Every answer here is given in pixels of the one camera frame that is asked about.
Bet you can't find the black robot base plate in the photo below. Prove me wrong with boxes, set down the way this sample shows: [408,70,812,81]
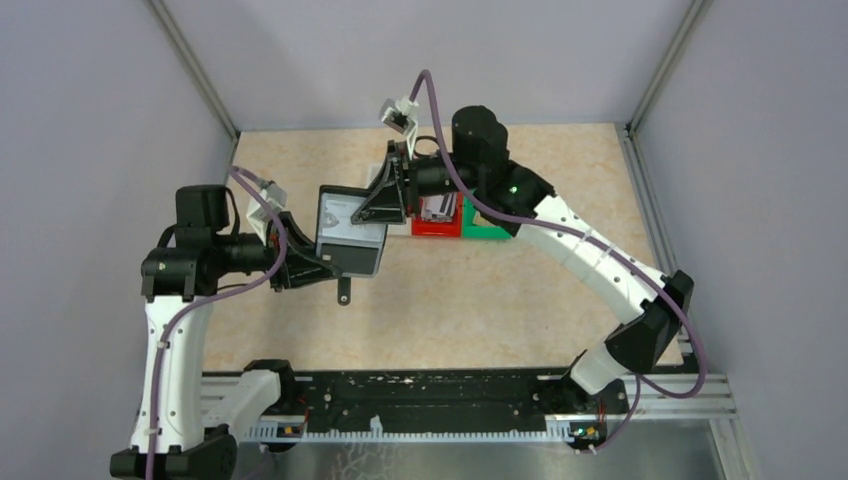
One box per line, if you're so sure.
[263,367,630,434]

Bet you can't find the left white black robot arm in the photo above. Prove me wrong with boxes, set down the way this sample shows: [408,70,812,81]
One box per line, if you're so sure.
[109,185,341,479]

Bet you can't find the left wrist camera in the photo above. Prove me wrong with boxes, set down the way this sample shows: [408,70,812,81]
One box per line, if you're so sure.
[246,181,287,235]

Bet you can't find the red plastic bin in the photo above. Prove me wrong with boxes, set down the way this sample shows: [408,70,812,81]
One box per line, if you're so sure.
[411,193,463,238]

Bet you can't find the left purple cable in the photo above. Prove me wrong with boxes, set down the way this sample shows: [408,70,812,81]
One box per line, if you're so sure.
[144,165,290,480]

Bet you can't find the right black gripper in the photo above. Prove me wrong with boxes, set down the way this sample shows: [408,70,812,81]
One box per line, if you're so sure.
[351,142,481,226]

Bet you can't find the aluminium frame rail right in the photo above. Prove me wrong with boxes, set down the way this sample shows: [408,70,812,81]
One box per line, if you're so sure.
[615,123,699,374]

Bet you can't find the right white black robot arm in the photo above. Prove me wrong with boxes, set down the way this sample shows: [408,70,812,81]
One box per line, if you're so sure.
[351,99,694,412]

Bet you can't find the aluminium frame rail left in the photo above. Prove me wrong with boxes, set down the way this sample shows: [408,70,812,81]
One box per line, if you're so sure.
[144,0,240,142]

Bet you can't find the cards in red bin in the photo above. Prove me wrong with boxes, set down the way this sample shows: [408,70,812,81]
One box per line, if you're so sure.
[421,193,459,223]

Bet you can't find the green plastic bin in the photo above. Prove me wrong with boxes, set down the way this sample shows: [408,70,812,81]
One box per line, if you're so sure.
[461,198,511,241]

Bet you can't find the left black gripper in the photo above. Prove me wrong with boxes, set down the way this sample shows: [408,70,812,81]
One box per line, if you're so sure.
[215,210,343,292]

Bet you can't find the aluminium frame rail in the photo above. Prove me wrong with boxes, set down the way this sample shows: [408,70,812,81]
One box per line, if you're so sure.
[144,0,240,142]
[615,123,699,374]

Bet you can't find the white plastic bin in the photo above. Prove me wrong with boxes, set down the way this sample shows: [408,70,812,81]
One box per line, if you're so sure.
[366,163,411,237]

